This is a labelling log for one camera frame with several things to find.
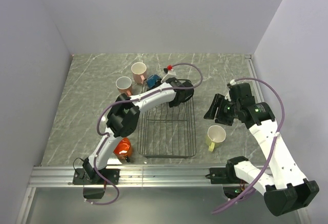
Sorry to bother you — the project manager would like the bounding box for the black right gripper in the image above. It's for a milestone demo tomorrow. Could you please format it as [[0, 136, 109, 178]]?
[[203, 93, 240, 126]]

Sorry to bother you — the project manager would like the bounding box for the yellow mug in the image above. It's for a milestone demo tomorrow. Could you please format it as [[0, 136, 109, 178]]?
[[205, 125, 227, 152]]

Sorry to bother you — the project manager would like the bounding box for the blue mug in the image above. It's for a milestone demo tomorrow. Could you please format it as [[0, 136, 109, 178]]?
[[146, 74, 161, 89]]

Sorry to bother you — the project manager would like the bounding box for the black wire dish rack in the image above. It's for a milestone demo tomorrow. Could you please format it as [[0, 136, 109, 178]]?
[[137, 96, 197, 159]]

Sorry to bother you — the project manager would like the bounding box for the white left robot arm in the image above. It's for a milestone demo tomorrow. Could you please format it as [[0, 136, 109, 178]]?
[[83, 77, 201, 184]]

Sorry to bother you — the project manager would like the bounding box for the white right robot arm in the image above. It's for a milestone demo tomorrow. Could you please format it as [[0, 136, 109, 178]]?
[[204, 78, 319, 216]]

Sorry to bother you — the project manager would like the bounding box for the plain pink mug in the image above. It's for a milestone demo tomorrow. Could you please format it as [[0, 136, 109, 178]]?
[[131, 62, 147, 85]]

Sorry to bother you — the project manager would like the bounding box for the pink floral mug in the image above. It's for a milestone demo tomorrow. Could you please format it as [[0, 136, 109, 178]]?
[[115, 76, 132, 96]]

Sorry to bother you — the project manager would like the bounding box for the orange mug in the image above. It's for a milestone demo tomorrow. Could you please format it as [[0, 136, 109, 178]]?
[[114, 137, 133, 162]]

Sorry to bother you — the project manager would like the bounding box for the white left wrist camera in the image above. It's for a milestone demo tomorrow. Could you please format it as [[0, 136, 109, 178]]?
[[161, 65, 176, 83]]

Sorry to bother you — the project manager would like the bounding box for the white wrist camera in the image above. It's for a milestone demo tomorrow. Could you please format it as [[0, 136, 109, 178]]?
[[227, 79, 236, 89], [161, 65, 176, 83]]

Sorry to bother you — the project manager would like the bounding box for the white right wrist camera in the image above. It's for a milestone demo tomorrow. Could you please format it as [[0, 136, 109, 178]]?
[[227, 79, 236, 89]]

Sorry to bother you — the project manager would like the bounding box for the aluminium side rail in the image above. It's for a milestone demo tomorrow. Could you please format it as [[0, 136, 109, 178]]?
[[244, 54, 264, 103]]

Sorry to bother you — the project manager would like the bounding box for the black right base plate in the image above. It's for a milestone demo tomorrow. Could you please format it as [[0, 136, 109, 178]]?
[[205, 168, 239, 185]]

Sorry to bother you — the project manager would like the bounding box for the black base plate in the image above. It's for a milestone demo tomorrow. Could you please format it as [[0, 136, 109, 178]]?
[[205, 168, 239, 185], [72, 168, 120, 185]]

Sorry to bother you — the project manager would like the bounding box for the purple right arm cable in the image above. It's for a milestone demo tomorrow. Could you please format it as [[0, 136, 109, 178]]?
[[211, 77, 285, 215]]

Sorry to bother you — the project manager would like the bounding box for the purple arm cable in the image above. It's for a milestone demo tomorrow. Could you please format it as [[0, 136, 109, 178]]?
[[91, 63, 203, 205], [211, 77, 285, 215]]

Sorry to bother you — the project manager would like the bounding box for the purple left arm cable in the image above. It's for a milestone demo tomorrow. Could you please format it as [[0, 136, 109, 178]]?
[[91, 63, 203, 205]]

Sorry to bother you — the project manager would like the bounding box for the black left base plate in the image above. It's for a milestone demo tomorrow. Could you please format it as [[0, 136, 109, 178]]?
[[72, 168, 120, 185]]

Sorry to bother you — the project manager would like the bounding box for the black box under rail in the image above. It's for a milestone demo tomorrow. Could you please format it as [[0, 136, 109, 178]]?
[[83, 188, 105, 200]]

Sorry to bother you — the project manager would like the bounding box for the aluminium mounting rail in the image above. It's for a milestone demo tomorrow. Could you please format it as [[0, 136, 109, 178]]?
[[28, 164, 218, 188]]

